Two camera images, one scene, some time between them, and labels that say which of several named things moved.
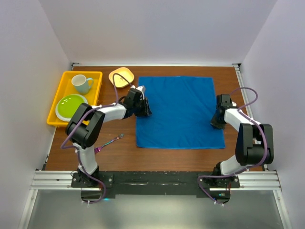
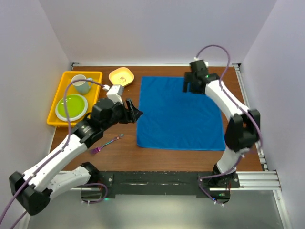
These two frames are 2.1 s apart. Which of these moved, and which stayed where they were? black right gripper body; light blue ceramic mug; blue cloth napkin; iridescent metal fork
Moved: black right gripper body
Stayed: light blue ceramic mug; blue cloth napkin; iridescent metal fork
